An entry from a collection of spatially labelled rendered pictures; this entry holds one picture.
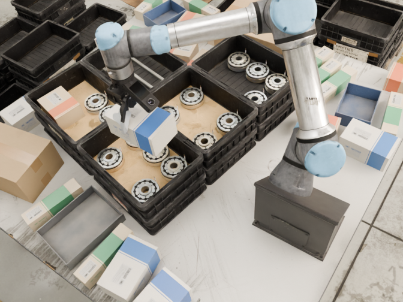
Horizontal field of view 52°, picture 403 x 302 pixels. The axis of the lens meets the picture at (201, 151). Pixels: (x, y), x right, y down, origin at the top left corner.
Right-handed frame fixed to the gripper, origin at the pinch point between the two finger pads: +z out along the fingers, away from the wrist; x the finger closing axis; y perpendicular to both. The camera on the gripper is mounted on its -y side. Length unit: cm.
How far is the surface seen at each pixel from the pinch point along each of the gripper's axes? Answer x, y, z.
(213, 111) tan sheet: -36.3, -2.8, 27.9
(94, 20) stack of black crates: -98, 146, 72
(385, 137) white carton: -62, -67, 32
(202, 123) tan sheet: -28.4, -2.7, 27.9
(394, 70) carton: -103, -57, 34
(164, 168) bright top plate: -0.7, -4.4, 25.0
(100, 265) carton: 39, -5, 35
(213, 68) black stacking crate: -58, 12, 28
